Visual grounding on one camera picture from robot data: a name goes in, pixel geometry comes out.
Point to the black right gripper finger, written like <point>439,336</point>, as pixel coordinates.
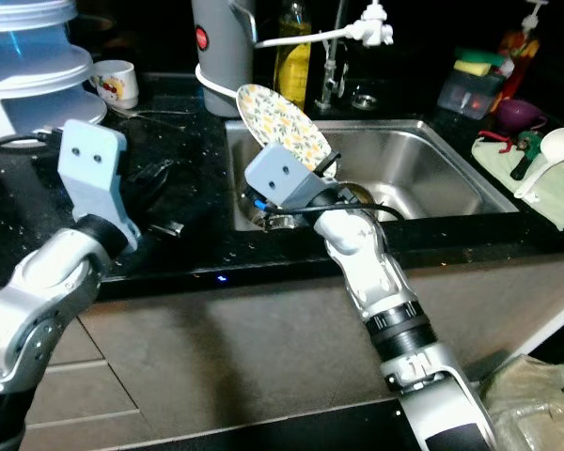
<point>324,166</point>

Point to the yellow floral print plate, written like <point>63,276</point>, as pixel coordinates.
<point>277,122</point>

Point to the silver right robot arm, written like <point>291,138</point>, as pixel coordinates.
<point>376,272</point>

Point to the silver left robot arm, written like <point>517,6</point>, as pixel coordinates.
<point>38,301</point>

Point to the steel pan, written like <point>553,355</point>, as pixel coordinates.
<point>282,221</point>

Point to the steel fork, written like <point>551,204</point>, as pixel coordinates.
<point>160,114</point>

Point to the small clear glass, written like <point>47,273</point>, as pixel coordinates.
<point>365,98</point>

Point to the chrome sink faucet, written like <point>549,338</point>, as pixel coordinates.
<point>329,85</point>

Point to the stainless steel sink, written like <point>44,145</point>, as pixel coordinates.
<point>423,174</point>

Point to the yellow cooking oil bottle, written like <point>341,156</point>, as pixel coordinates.
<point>291,70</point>

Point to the white printed mug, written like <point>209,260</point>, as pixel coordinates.
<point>117,85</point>

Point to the clear plastic sponge container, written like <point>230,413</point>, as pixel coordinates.
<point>470,94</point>

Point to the white tiered storage container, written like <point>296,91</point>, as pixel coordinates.
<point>28,75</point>

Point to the green yellow sponge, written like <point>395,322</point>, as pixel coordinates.
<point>475,68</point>

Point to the orange pump soap bottle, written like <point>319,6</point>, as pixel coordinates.
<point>517,47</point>

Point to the light green cloth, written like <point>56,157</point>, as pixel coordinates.
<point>559,197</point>

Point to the white plastic ladle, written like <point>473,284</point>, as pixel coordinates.
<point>562,143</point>

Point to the olive plastic sack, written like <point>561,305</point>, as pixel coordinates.
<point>536,404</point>

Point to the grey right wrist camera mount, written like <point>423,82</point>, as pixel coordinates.
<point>282,178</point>

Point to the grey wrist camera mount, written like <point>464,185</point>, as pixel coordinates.
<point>282,178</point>
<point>94,169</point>

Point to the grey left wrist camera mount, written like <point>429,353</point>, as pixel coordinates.
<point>94,169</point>

